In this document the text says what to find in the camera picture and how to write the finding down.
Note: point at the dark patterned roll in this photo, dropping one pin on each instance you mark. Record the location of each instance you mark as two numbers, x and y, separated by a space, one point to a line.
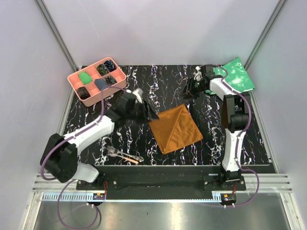
110 65
102 69
110 80
83 93

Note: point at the dark patterned roll front left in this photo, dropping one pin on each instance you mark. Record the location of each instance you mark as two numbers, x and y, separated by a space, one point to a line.
83 93

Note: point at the pink compartment tray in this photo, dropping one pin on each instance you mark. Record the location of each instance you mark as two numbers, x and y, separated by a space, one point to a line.
95 94

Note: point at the dark patterned roll back right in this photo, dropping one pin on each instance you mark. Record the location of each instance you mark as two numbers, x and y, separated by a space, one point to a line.
110 65

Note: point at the wooden handled spoon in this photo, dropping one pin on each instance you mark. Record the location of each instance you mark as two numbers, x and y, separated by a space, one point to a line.
131 160

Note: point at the dark patterned roll back middle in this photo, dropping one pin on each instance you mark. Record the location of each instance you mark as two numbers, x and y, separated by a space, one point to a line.
102 69

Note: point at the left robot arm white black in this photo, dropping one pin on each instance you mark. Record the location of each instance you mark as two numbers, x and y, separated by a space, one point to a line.
60 157

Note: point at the silver fork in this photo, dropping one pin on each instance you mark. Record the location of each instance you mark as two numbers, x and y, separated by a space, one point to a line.
113 152

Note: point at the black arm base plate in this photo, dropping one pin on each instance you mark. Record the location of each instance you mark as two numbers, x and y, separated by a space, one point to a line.
119 177

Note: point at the green rolled napkin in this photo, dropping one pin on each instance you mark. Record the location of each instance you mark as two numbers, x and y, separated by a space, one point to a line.
85 78

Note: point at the dark patterned roll front right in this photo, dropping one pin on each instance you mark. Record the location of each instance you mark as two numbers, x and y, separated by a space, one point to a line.
110 80

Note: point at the aluminium frame rail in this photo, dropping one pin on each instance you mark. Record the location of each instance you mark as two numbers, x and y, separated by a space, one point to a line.
161 188

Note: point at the green white patterned napkins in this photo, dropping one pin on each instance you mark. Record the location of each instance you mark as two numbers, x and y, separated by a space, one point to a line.
237 76

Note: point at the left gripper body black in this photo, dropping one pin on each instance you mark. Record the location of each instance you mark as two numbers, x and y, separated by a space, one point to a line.
137 114

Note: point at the grey blue rolled napkin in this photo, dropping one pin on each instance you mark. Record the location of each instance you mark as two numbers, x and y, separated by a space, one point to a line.
101 84

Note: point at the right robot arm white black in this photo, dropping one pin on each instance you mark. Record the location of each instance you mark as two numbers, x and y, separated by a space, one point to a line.
235 119

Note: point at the orange cloth napkin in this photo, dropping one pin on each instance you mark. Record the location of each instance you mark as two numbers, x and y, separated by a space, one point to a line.
175 129

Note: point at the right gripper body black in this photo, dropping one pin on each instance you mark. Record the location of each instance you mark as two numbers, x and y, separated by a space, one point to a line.
197 85

